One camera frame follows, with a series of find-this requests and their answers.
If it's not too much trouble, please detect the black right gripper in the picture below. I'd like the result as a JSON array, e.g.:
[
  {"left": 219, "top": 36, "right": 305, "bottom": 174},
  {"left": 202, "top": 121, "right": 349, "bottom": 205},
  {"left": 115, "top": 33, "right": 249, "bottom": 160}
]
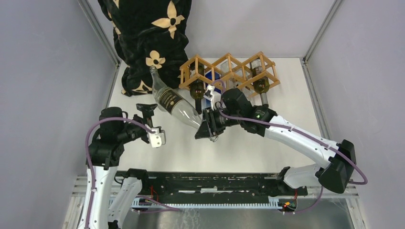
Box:
[{"left": 194, "top": 105, "right": 243, "bottom": 138}]

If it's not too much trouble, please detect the clear bottle with black label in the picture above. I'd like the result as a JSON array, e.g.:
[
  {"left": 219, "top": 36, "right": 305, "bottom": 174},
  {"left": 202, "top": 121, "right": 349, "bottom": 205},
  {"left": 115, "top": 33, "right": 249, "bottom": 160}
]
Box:
[{"left": 160, "top": 89, "right": 202, "bottom": 129}]

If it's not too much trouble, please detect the green wine bottle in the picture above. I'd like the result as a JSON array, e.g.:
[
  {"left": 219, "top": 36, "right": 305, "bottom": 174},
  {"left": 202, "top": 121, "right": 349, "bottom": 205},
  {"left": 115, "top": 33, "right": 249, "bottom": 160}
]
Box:
[
  {"left": 189, "top": 63, "right": 205, "bottom": 115},
  {"left": 250, "top": 58, "right": 270, "bottom": 106}
]

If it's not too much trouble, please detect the clear bottle with dark label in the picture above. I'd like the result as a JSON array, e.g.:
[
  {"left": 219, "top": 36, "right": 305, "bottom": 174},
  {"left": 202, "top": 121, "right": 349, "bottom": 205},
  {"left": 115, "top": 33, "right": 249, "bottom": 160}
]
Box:
[{"left": 149, "top": 66, "right": 171, "bottom": 112}]

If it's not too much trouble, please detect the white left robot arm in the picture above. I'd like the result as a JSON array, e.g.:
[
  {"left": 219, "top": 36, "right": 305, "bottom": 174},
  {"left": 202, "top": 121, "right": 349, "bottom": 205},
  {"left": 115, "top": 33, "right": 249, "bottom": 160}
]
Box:
[{"left": 77, "top": 104, "right": 165, "bottom": 229}]

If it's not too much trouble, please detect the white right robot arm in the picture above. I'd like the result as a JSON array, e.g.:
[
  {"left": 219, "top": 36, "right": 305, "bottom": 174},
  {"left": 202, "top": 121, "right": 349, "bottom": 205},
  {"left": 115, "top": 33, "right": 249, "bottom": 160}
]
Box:
[{"left": 194, "top": 85, "right": 358, "bottom": 195}]

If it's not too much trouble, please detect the blue square glass bottle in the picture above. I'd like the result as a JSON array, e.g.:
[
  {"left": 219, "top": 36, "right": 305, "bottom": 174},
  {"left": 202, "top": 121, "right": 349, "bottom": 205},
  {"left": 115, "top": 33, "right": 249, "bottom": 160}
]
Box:
[{"left": 204, "top": 71, "right": 222, "bottom": 104}]

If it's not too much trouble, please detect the wooden lattice wine rack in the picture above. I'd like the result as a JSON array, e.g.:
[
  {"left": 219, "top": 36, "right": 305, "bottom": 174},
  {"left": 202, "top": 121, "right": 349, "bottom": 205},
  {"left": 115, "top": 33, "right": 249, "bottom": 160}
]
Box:
[{"left": 179, "top": 52, "right": 280, "bottom": 90}]

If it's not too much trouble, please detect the black floral plush blanket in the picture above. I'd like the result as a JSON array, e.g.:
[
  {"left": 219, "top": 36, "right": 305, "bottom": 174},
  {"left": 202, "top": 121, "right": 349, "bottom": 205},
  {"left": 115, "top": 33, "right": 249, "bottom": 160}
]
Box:
[{"left": 98, "top": 0, "right": 192, "bottom": 97}]

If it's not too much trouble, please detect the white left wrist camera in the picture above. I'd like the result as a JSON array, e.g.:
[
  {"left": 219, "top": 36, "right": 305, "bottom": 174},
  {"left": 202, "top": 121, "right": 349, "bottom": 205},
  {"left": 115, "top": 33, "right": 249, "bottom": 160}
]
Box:
[{"left": 148, "top": 126, "right": 166, "bottom": 148}]

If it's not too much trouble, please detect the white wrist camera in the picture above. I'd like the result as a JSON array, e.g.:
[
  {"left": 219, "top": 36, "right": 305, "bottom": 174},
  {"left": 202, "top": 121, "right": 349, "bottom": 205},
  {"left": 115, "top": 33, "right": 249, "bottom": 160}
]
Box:
[
  {"left": 148, "top": 126, "right": 166, "bottom": 148},
  {"left": 203, "top": 85, "right": 221, "bottom": 110}
]

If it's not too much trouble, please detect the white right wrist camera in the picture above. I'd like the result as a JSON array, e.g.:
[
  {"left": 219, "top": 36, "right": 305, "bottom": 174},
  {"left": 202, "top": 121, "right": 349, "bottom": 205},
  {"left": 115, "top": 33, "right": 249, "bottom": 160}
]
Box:
[{"left": 203, "top": 85, "right": 221, "bottom": 110}]

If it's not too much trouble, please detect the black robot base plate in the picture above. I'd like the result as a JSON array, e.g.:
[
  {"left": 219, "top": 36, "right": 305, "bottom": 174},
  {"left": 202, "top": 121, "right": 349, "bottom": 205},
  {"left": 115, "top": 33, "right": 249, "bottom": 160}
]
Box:
[{"left": 115, "top": 169, "right": 308, "bottom": 206}]

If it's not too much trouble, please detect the white slotted cable duct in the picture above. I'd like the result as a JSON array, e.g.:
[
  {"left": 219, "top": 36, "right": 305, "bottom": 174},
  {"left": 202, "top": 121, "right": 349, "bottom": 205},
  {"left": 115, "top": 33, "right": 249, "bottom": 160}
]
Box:
[{"left": 131, "top": 197, "right": 282, "bottom": 210}]

